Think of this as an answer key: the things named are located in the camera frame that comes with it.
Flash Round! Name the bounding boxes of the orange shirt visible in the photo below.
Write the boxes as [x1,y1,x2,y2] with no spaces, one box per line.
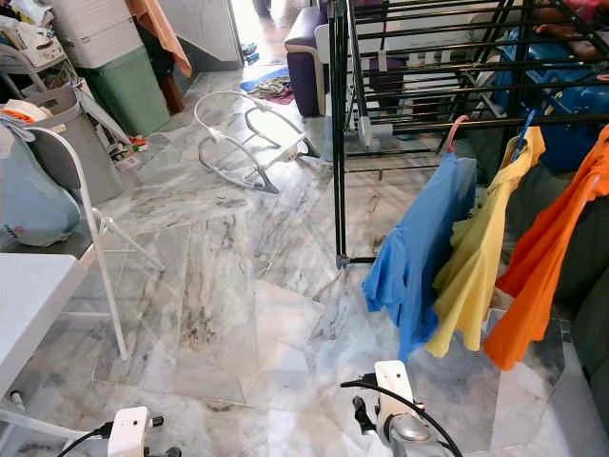
[482,124,609,372]

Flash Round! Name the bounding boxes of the pink clothes hanger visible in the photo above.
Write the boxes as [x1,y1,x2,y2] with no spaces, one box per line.
[445,114,470,156]

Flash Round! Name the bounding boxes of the blue plastic clothes hanger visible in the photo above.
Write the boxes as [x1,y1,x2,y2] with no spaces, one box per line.
[514,108,540,163]

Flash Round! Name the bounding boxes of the yellow shirt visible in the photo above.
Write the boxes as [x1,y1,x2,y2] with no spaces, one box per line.
[424,127,546,358]

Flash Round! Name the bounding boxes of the blue shirt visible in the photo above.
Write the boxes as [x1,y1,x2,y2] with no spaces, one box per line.
[362,152,479,363]

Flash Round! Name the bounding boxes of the white folding table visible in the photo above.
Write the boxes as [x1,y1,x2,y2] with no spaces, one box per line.
[0,252,91,396]

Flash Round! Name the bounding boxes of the black clothes drying rack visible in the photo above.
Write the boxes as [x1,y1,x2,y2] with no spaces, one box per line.
[328,0,609,268]

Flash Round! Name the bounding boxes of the white folding chair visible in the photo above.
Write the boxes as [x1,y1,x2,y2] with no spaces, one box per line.
[24,124,165,361]

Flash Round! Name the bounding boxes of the crumpled clothes pile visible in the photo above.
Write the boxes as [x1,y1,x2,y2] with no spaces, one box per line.
[252,78,296,104]

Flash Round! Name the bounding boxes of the purple sofa chair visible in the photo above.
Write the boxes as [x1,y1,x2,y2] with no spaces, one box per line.
[284,8,334,118]

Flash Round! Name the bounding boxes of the blue plastic storage box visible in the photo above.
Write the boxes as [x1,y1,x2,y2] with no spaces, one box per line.
[490,29,609,172]

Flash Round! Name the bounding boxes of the blue door mat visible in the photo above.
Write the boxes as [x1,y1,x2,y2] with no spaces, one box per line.
[241,65,291,94]

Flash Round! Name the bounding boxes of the grey plastic laundry basket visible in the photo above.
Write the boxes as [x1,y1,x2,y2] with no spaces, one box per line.
[24,84,125,206]

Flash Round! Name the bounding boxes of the green plastic bin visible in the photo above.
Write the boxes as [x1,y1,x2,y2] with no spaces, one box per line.
[100,46,172,137]

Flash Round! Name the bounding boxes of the white plastic drawer box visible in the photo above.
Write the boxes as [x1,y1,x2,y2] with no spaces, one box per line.
[48,0,144,70]

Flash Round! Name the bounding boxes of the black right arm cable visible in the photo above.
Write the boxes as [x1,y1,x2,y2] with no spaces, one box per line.
[340,375,477,457]

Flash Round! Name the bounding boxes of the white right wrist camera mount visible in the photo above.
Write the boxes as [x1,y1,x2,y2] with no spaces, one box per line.
[373,360,415,420]

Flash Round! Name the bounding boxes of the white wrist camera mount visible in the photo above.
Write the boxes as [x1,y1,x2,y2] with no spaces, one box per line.
[107,407,150,457]
[373,360,415,420]

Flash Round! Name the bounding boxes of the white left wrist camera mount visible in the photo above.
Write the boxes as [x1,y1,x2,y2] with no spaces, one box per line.
[107,407,150,457]

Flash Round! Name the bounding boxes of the white baby bouncer frame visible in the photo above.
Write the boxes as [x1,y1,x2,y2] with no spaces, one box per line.
[193,90,313,196]

